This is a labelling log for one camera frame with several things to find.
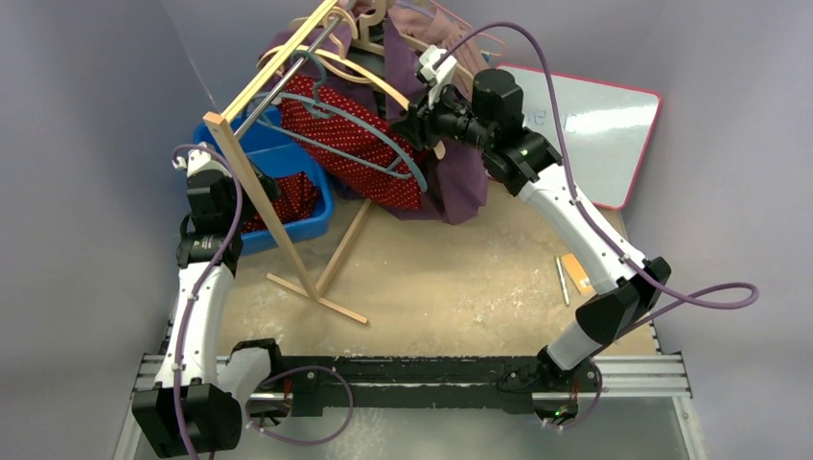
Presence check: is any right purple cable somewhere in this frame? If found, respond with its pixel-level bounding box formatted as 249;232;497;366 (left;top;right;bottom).
438;22;761;357

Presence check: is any wooden clothes rack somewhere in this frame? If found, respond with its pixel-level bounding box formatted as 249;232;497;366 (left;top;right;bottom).
202;1;368;325

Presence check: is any blue plastic bin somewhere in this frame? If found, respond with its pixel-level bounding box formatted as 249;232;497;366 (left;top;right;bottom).
192;122;335;255

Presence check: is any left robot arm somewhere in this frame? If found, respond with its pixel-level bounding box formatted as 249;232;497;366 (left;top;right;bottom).
131;149;286;459

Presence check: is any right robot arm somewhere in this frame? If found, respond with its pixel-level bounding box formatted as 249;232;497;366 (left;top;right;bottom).
392;69;671;390

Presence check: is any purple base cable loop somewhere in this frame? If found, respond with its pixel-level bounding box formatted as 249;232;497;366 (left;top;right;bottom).
244;365;356;447

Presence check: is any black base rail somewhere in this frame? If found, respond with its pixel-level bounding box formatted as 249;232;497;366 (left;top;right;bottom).
136;352;693;421

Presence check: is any blue-grey plastic hanger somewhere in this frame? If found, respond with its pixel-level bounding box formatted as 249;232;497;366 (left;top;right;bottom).
235;45;428;192

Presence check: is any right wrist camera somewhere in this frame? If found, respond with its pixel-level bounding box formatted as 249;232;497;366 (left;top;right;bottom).
415;45;457;108

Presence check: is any red polka dot skirt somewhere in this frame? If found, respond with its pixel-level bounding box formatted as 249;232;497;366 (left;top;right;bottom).
265;75;440;220

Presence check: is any silver pen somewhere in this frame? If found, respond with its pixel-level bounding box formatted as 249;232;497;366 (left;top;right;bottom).
554;256;570;307

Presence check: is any orange card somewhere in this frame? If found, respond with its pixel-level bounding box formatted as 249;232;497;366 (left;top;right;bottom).
561;253;594;296

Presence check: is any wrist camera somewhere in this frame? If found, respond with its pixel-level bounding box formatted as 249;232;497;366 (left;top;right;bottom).
172;145;234;195
415;45;457;108

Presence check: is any purple shirt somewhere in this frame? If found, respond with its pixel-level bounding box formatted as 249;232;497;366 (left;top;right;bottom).
297;34;488;225

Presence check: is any whiteboard with pink frame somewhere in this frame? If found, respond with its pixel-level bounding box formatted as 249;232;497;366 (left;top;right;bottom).
499;64;662;210

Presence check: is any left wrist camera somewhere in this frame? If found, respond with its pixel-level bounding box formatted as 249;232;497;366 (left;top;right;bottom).
172;145;234;195

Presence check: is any pink garment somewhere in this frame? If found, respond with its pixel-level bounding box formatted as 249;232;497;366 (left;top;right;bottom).
388;1;490;74

